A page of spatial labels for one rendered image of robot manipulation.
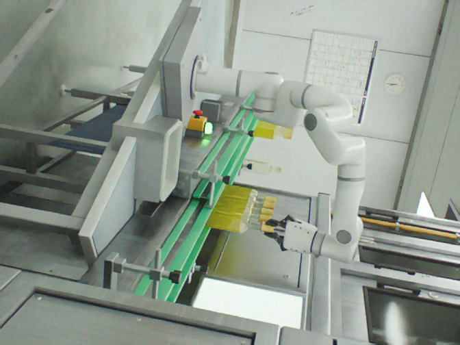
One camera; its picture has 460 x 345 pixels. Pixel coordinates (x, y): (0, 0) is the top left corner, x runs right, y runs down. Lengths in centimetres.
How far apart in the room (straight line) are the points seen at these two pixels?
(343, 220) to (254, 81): 57
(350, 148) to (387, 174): 648
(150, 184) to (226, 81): 49
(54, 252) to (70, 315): 94
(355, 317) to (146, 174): 78
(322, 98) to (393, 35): 598
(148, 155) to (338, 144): 56
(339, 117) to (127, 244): 74
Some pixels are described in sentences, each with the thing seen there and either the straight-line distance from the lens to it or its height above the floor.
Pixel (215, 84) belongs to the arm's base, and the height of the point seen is 89.
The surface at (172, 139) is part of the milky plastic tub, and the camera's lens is 175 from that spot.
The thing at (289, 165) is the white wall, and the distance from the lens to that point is 805.
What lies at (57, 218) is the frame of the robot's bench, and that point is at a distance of 151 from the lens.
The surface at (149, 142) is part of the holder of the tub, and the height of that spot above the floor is 79.
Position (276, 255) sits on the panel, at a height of 120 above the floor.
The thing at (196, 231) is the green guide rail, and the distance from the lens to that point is 168.
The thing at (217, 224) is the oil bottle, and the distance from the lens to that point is 185.
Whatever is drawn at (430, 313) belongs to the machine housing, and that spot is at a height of 173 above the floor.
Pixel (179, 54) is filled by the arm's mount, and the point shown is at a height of 80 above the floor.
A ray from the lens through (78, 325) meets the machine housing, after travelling 97.
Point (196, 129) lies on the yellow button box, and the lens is 219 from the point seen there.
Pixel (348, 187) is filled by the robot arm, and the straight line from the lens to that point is 171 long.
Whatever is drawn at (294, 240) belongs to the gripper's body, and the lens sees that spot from 182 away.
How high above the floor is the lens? 122
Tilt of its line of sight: 7 degrees down
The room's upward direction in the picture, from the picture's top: 100 degrees clockwise
